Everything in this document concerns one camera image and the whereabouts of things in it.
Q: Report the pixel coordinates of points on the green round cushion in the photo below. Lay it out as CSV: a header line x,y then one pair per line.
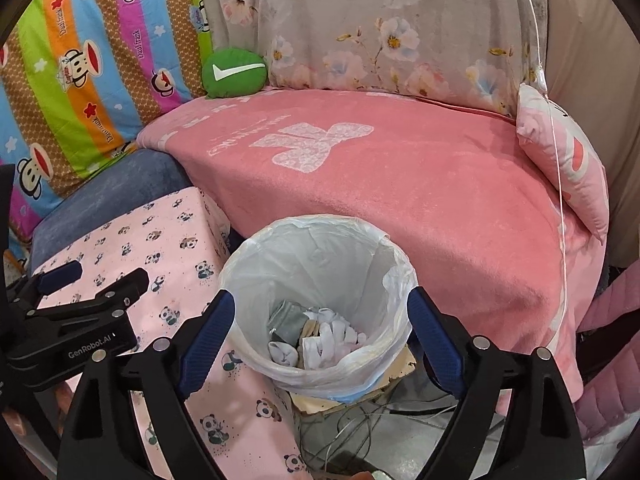
x,y
233,72

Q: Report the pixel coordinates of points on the pink quilted chair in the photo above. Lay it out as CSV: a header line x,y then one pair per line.
x,y
609,357

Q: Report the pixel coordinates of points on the blue grey cushion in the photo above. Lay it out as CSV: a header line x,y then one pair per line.
x,y
135,180

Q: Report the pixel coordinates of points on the white sock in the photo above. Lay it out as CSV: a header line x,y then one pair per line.
x,y
283,353

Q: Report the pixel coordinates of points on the pink white small pillow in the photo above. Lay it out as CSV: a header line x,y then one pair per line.
x,y
556,144

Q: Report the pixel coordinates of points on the white cloth glove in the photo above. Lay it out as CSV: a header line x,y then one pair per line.
x,y
338,339

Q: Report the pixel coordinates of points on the pink towel blanket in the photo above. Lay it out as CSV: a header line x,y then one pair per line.
x,y
483,227

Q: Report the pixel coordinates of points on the white lined trash bin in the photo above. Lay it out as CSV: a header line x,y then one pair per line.
x,y
322,261

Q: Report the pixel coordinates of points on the grey floral quilt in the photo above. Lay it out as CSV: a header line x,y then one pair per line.
x,y
472,53

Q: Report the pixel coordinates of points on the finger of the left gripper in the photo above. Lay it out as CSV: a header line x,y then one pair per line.
x,y
33,288
109,304

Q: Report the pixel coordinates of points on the tan stocking cloth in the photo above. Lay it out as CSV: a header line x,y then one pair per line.
x,y
309,337

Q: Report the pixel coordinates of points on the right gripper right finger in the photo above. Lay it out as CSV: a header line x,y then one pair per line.
x,y
540,438

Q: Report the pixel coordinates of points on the colourful striped monkey quilt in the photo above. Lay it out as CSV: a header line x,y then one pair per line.
x,y
79,80

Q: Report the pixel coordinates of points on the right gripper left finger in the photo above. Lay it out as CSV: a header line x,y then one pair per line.
x,y
102,438

